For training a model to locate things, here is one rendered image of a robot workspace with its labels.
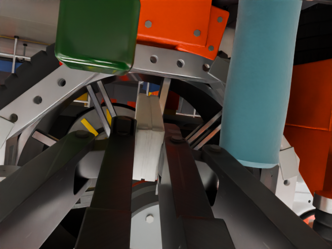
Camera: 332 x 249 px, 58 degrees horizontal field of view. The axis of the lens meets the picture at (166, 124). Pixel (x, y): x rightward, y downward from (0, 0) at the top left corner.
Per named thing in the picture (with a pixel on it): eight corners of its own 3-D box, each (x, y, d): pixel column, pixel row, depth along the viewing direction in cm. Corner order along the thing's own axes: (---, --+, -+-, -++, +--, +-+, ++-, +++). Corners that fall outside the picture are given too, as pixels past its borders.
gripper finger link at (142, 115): (143, 181, 16) (128, 180, 16) (143, 132, 22) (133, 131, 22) (150, 128, 15) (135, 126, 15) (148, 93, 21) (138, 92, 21)
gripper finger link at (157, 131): (150, 128, 15) (165, 130, 15) (148, 93, 21) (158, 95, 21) (142, 181, 16) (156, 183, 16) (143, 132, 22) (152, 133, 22)
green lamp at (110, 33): (70, 2, 18) (63, 68, 18) (60, -25, 14) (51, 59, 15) (136, 14, 19) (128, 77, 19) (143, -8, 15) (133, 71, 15)
